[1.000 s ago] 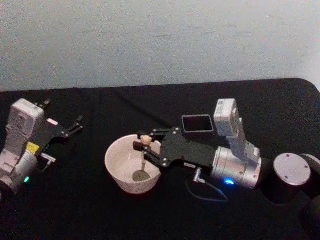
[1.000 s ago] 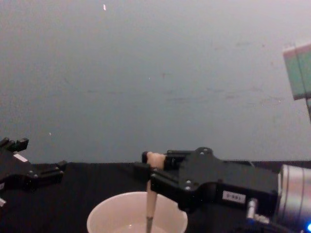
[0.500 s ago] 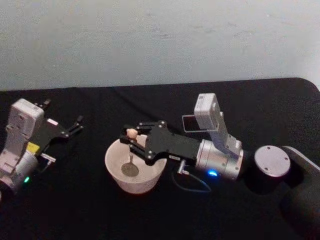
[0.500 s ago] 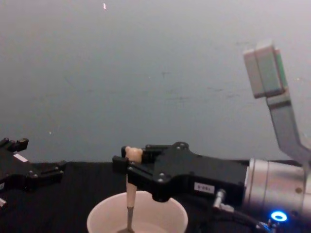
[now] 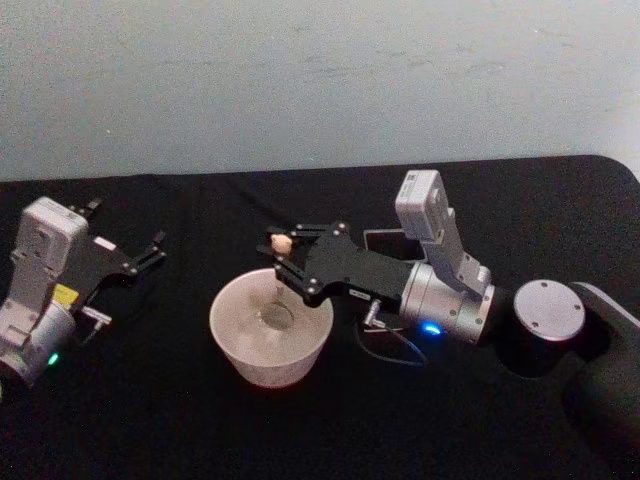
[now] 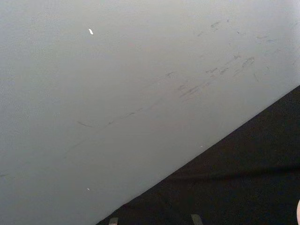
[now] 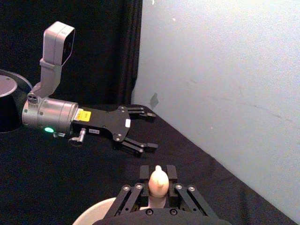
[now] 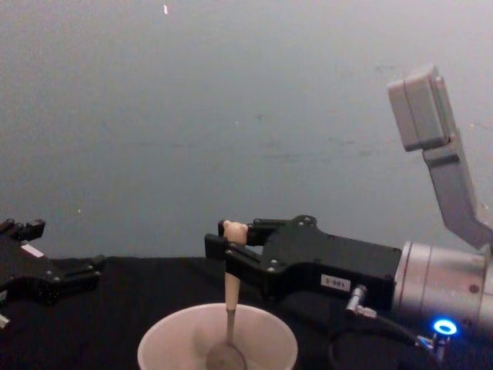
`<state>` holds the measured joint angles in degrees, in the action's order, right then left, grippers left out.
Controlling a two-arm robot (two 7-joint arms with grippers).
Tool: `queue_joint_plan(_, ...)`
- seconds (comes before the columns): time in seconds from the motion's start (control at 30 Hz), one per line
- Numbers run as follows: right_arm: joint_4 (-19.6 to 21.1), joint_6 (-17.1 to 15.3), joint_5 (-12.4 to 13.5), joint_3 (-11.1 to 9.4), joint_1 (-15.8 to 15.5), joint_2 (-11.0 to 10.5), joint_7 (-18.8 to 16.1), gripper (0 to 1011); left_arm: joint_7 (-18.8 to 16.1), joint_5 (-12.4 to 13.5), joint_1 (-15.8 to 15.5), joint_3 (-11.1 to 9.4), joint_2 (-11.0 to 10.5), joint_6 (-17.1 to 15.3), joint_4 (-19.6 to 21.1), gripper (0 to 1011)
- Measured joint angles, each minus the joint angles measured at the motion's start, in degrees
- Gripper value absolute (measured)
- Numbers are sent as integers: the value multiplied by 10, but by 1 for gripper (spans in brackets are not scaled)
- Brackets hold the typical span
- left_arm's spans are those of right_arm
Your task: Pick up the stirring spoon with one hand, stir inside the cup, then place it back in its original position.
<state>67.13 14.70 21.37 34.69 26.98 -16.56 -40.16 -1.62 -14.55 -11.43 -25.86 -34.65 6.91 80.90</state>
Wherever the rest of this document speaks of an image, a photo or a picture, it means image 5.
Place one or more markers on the pale wall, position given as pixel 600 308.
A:
pixel 300 75

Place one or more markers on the black table cloth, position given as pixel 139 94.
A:
pixel 150 430

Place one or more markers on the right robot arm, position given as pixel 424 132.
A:
pixel 450 300

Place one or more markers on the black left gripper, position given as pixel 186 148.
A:
pixel 107 262

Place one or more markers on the small beige piece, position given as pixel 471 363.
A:
pixel 281 244

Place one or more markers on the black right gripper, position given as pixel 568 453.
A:
pixel 360 272

